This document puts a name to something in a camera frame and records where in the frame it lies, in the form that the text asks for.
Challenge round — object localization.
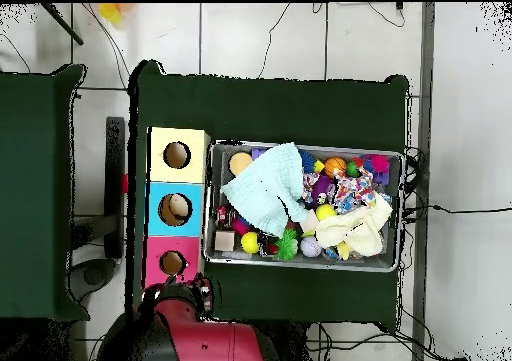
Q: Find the black cable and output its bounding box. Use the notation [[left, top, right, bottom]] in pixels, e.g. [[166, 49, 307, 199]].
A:
[[257, 2, 293, 80], [402, 146, 512, 225]]

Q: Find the small wooden cube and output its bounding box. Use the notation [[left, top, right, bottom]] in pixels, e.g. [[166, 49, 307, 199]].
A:
[[214, 230, 237, 253]]

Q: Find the black rod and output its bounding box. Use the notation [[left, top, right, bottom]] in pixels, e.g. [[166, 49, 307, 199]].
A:
[[39, 3, 85, 46]]

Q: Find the green spiky ball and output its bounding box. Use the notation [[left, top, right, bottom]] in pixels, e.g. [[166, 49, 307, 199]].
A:
[[275, 228, 301, 262]]

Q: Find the white toy baseball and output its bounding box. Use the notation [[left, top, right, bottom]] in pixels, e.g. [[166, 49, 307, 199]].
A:
[[300, 236, 323, 259]]

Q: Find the grey metal beam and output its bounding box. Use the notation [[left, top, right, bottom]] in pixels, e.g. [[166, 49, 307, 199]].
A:
[[410, 2, 437, 361]]

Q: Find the peach orange ball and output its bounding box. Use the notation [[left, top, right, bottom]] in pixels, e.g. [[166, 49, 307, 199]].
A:
[[228, 151, 254, 177]]

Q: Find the colourful polka dot cloth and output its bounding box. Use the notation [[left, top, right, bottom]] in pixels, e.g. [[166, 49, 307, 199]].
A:
[[331, 167, 377, 214]]

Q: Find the green cloth side table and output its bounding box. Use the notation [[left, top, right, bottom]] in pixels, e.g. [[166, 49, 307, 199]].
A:
[[0, 63, 88, 322]]

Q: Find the cream yellow cloth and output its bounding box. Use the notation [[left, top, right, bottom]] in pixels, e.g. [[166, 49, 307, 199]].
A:
[[314, 192, 395, 258]]

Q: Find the yellow ball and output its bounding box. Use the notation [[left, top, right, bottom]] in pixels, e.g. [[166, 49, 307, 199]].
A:
[[239, 232, 261, 255], [315, 204, 337, 222]]

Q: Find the wooden box with three holes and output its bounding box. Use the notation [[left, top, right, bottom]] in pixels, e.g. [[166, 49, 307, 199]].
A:
[[143, 126, 212, 292]]

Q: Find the mint green cloth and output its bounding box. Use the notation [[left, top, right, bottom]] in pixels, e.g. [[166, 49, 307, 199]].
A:
[[220, 142, 309, 238]]

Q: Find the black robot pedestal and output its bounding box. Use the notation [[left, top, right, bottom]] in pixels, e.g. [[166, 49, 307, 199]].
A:
[[259, 320, 315, 361]]

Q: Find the black chair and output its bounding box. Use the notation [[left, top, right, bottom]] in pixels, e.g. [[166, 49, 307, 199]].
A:
[[70, 116, 129, 302]]

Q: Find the orange toy basketball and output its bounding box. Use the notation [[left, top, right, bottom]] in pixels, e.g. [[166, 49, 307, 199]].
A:
[[324, 156, 348, 178]]

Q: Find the shallow clear mesh bin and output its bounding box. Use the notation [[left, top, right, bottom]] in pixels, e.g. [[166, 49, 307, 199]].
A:
[[203, 140, 404, 274]]

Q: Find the yellow floor object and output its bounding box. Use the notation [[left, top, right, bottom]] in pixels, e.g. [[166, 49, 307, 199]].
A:
[[97, 3, 125, 26]]

